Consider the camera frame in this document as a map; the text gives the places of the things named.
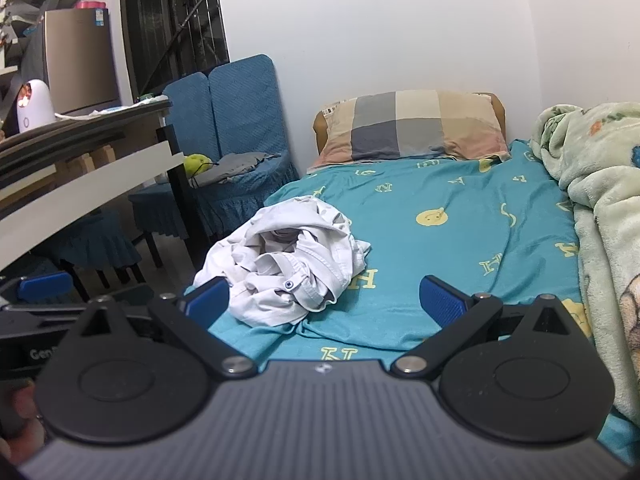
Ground white shirt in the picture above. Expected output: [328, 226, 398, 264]
[192, 195, 372, 327]

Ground silver refrigerator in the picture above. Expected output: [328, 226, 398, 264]
[42, 7, 122, 116]

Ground barred window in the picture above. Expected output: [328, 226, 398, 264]
[119, 0, 232, 105]

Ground white papers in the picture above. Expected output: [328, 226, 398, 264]
[54, 94, 172, 122]

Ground teal printed bed sheet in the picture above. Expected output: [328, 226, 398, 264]
[184, 139, 640, 463]

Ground grey cloth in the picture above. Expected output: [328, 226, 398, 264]
[194, 152, 283, 186]

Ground person's left hand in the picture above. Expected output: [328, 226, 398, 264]
[0, 382, 50, 465]

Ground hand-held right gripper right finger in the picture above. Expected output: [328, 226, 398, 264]
[389, 275, 577, 380]

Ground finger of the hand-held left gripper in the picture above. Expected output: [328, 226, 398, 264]
[0, 271, 76, 307]

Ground green fleece blanket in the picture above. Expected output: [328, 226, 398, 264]
[529, 102, 640, 428]

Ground brown pillow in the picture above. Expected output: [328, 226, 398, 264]
[313, 92, 508, 153]

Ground plaid pillow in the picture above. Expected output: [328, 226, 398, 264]
[306, 90, 512, 173]

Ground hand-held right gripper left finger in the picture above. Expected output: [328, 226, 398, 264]
[75, 276, 258, 380]

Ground white humidifier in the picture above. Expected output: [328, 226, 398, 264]
[14, 79, 57, 136]

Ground yellow-green plush ball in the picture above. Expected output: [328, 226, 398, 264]
[183, 154, 213, 177]

